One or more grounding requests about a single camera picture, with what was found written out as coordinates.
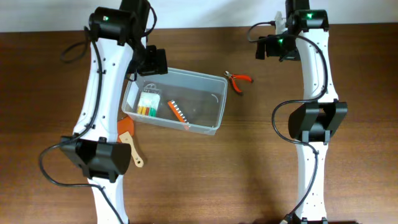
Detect red handled pliers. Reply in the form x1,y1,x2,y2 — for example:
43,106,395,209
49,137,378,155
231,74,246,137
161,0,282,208
223,70,254,95

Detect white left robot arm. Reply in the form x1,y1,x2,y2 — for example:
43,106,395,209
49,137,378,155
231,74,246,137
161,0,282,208
60,0,168,223

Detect clear case of coloured bits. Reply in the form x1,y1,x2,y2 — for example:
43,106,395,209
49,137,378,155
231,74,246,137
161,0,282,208
136,83,161,117

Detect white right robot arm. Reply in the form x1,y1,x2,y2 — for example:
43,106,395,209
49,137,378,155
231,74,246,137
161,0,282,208
254,0,348,223

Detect clear plastic storage box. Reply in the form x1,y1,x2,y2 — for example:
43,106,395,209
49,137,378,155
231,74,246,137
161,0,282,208
121,68,228,135

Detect orange bit holder strip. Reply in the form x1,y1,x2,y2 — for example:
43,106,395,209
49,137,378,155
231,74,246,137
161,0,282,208
167,100,188,123

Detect orange scraper with wooden handle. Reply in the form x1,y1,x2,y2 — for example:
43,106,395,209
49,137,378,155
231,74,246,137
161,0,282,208
117,116,144,168

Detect white wrist camera, right arm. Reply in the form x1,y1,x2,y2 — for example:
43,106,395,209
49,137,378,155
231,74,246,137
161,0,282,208
274,11,287,35

